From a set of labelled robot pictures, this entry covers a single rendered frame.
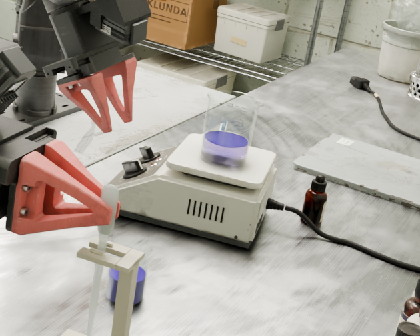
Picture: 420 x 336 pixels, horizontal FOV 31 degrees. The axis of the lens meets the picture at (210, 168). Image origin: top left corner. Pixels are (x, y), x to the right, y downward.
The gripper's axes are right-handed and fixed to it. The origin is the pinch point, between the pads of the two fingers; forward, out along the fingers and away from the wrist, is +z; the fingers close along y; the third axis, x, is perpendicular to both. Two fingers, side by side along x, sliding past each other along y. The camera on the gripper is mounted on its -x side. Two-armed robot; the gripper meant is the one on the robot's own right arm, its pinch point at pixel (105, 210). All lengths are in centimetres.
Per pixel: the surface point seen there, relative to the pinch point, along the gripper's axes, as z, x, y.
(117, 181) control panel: -12.1, 12.5, 31.0
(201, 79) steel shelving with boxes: -70, 61, 245
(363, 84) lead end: 6, 13, 118
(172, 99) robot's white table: -24, 16, 79
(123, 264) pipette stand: 2.7, 3.4, -1.2
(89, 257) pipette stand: -0.1, 3.6, -1.6
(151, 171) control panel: -8.1, 10.0, 31.3
